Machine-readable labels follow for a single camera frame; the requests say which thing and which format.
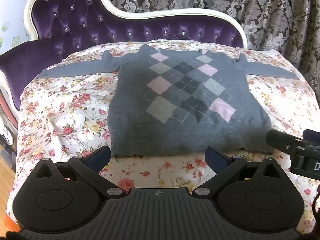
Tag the grey argyle sweater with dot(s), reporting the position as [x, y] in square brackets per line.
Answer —
[185, 100]

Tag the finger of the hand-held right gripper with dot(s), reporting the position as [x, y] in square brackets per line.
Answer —
[312, 135]
[282, 138]

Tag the floral blanket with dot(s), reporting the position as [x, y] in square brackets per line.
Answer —
[70, 115]

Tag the purple tufted sofa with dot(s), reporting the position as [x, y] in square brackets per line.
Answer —
[100, 27]

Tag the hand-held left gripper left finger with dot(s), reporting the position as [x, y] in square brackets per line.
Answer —
[100, 156]

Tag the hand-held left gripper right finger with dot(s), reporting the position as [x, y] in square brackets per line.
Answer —
[216, 156]

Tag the grey damask curtain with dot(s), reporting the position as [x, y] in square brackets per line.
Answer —
[225, 7]

